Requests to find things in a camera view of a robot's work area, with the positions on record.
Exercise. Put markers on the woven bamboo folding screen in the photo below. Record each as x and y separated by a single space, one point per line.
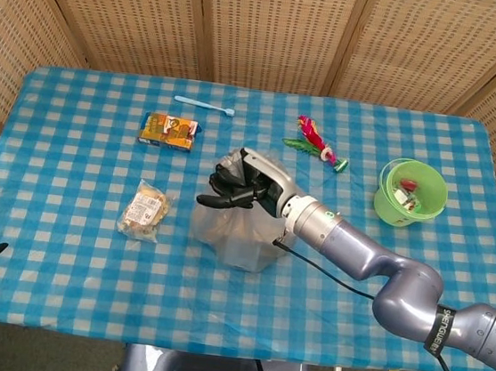
270 27

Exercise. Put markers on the small red item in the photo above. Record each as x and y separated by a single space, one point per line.
407 184

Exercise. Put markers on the colourful feather shuttlecock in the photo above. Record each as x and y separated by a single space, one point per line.
312 135

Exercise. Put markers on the packaged bread in clear wrapper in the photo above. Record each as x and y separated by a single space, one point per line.
144 211

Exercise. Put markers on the transparent plastic bag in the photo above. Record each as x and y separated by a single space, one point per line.
224 232

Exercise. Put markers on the blue white checkered tablecloth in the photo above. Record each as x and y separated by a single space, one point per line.
64 263

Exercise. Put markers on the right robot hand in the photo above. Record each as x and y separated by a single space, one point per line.
271 177

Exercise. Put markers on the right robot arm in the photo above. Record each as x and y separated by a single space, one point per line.
357 251

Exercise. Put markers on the light blue toothbrush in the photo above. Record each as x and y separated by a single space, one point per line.
203 104

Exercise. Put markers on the green plastic bucket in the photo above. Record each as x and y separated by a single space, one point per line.
384 205

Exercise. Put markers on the orange and blue snack box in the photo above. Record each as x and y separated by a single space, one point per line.
169 132

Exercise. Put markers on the small white packet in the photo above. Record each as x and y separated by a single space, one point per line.
401 196

